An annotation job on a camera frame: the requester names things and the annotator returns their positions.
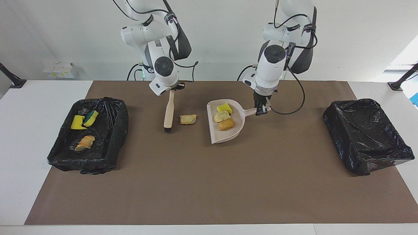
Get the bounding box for beige plastic dustpan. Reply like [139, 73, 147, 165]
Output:
[206, 99, 271, 144]

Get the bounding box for beige hand brush black bristles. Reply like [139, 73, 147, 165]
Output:
[163, 90, 177, 133]

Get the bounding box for brown oval bread roll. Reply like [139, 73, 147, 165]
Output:
[218, 118, 235, 131]

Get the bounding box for pale yellow lump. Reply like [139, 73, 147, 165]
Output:
[214, 110, 231, 123]

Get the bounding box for yellow green sponge piece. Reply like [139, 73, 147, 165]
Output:
[83, 110, 99, 127]

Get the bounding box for beige orange rock chunk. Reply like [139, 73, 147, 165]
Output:
[74, 135, 96, 152]

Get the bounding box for bin lined with black bag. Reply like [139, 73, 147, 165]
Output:
[47, 97, 129, 175]
[323, 98, 415, 177]

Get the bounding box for brown table mat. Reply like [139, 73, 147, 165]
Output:
[24, 81, 418, 226]

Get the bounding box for white boxes with yellow labels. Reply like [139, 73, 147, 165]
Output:
[43, 62, 79, 79]

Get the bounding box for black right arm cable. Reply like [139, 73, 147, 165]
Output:
[113, 0, 199, 82]

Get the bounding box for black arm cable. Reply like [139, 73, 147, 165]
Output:
[269, 0, 317, 115]
[113, 0, 199, 82]

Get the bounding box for black base cable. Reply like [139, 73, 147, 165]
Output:
[237, 65, 258, 81]
[127, 63, 144, 81]

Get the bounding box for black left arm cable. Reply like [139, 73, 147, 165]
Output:
[269, 0, 317, 115]

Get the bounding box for black camera stand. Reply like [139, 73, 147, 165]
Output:
[0, 62, 27, 89]
[388, 63, 418, 91]

